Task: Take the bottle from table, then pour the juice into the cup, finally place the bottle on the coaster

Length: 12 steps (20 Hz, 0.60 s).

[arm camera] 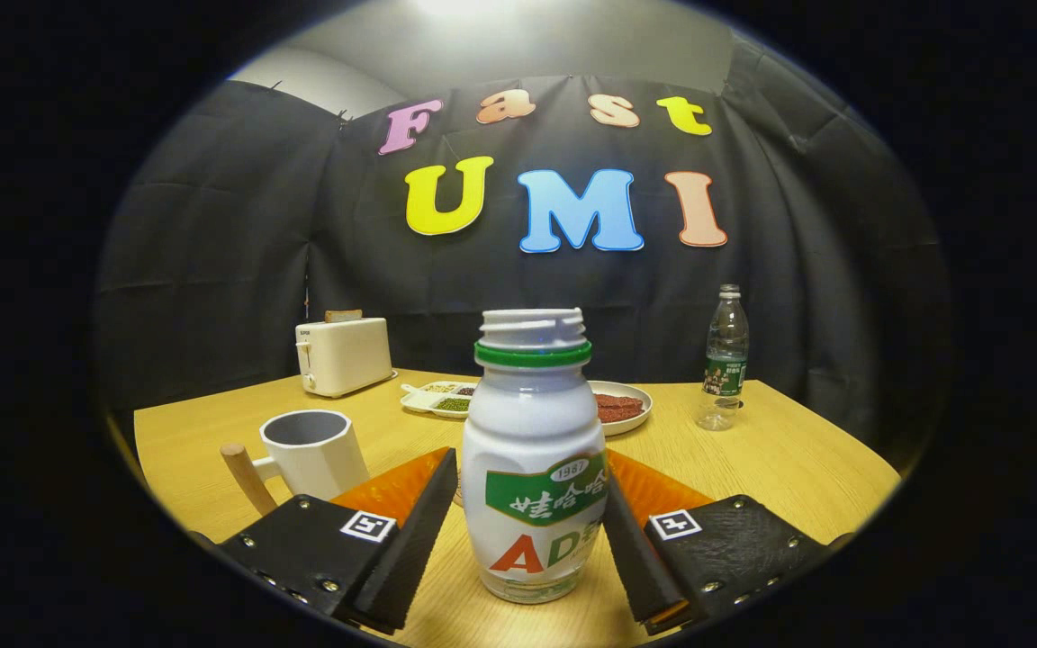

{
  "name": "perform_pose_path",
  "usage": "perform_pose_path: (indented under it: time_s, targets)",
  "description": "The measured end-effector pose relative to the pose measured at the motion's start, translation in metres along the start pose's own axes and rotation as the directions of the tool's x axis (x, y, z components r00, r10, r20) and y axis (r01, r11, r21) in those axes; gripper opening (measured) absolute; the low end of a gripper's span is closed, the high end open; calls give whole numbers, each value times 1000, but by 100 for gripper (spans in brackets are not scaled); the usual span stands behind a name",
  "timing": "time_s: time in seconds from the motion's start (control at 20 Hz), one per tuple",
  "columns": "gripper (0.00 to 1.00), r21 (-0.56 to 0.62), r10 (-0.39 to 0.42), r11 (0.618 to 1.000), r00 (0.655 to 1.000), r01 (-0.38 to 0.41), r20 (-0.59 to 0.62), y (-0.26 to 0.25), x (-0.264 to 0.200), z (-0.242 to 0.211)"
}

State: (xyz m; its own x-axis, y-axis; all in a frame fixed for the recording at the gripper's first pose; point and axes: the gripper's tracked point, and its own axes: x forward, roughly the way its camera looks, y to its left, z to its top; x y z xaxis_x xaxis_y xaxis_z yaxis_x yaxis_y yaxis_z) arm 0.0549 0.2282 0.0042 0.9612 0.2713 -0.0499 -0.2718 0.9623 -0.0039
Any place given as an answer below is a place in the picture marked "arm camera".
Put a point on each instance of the white juice bottle green label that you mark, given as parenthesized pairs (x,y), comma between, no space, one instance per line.
(532,423)

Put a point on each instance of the cream toaster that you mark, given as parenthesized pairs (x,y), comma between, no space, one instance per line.
(347,355)

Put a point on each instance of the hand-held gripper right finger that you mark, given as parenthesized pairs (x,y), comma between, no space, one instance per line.
(631,558)

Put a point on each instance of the white divided tray with beans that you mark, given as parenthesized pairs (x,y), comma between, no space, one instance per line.
(415,398)

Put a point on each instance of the bread slice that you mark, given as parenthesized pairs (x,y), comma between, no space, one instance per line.
(343,316)

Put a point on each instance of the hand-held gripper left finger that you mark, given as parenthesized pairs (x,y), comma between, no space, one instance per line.
(419,540)

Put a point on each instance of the wooden table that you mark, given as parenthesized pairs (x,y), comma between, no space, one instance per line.
(798,468)

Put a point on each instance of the round white plate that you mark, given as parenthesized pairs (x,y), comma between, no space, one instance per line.
(619,430)

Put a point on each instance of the clear plastic water bottle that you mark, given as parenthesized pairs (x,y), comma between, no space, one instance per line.
(725,342)

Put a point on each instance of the black backdrop cloth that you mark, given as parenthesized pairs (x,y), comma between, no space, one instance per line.
(212,225)

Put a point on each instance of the reddish brown meat slices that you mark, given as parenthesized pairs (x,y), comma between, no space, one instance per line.
(617,407)

